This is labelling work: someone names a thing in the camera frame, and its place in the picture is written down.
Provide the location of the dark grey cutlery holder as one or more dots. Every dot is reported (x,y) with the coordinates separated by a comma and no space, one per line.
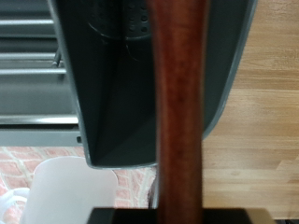
(109,93)

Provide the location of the white plastic mug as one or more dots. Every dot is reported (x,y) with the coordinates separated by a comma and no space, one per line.
(68,193)

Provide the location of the pink checkered dish cloth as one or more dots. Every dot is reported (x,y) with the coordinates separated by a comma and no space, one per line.
(134,186)

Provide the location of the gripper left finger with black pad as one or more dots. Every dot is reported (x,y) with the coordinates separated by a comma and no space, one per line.
(124,216)

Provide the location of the brown wooden spoon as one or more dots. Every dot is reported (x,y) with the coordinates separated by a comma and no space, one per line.
(179,109)

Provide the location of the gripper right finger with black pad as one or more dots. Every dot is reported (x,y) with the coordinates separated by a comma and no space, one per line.
(236,216)

